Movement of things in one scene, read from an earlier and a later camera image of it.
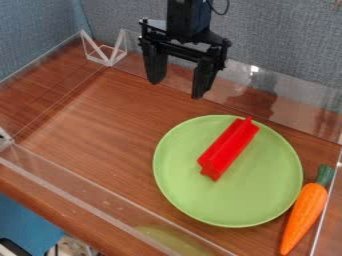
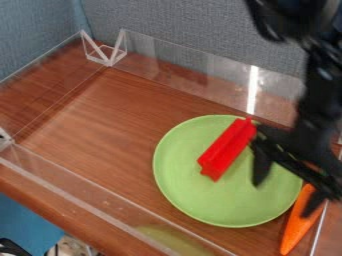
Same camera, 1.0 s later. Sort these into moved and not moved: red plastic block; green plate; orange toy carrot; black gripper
Moved: black gripper
Not moved: red plastic block; green plate; orange toy carrot
